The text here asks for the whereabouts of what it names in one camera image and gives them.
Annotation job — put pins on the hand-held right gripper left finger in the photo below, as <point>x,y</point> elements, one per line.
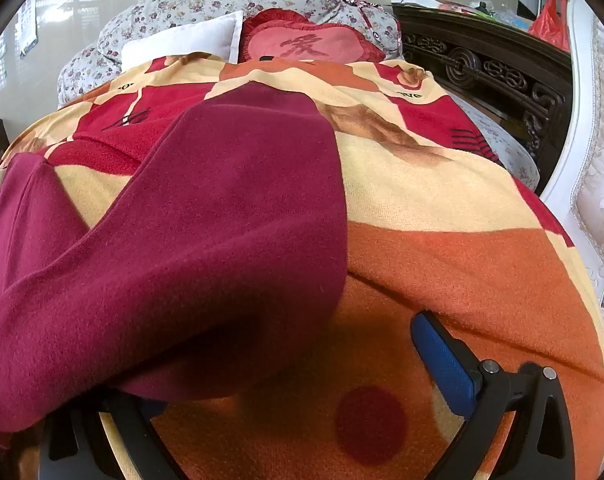
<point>127,440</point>

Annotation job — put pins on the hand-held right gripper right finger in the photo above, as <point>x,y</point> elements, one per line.
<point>444,365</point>

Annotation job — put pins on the maroon fleece garment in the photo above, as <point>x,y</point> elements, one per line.
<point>207,235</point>

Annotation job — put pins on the orange red printed blanket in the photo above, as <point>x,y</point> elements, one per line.
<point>457,270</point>

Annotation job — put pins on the floral bed sheet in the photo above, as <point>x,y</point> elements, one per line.
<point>502,145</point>

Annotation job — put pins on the dark carved wooden headboard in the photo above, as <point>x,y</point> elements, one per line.
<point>482,65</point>

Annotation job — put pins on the red heart-shaped cushion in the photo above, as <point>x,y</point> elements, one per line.
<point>307,42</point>

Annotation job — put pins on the red plastic bag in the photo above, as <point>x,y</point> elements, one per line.
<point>549,25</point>

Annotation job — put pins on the white flat box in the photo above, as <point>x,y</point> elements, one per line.
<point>417,0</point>

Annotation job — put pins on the white folded cloth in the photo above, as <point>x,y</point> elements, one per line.
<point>182,40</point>

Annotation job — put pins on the floral quilt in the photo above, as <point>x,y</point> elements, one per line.
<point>207,5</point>

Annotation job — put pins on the wall calendar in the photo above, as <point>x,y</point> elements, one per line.
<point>28,30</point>

